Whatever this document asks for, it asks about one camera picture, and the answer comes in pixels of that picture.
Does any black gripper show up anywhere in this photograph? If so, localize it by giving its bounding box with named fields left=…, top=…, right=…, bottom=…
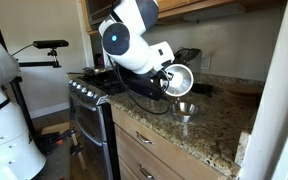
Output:
left=147, top=68, right=175, bottom=90

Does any stainless steel stove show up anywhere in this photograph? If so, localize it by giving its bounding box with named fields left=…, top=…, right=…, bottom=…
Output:
left=66, top=68, right=145, bottom=180

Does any small stainless steel bowl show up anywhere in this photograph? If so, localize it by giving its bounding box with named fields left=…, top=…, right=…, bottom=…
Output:
left=171, top=101, right=200, bottom=124
left=159, top=63, right=195, bottom=98

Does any black red clamp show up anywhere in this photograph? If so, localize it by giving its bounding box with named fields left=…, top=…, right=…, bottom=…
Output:
left=33, top=128, right=85, bottom=168

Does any white wall outlet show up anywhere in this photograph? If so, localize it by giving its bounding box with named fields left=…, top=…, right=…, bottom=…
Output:
left=200, top=53, right=212, bottom=70

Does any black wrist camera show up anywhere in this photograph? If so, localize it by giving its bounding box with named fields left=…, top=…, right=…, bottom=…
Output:
left=123, top=71, right=163, bottom=102

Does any stack of round wooden trivets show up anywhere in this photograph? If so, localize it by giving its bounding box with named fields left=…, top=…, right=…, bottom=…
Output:
left=222, top=83, right=264, bottom=108

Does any steel frying pan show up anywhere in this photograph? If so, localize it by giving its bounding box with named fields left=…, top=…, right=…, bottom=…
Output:
left=67, top=66, right=111, bottom=77

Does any metal drawer handle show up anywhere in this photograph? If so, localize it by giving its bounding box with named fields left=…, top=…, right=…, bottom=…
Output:
left=135, top=131, right=154, bottom=146
left=138, top=164, right=156, bottom=180

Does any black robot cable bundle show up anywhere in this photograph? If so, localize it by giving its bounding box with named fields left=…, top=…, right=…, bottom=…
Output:
left=107, top=56, right=173, bottom=116

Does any black stereo camera bar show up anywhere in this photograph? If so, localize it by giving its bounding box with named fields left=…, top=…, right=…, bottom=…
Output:
left=32, top=39, right=70, bottom=50

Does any black camera stand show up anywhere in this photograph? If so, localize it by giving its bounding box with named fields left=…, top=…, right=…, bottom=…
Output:
left=7, top=48, right=62, bottom=136

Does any kitchen base cabinet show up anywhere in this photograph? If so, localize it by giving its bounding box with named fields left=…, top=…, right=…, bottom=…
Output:
left=110, top=105, right=228, bottom=180

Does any wooden wall cabinet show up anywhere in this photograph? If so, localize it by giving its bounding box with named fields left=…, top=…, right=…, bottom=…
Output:
left=80, top=0, right=288, bottom=34

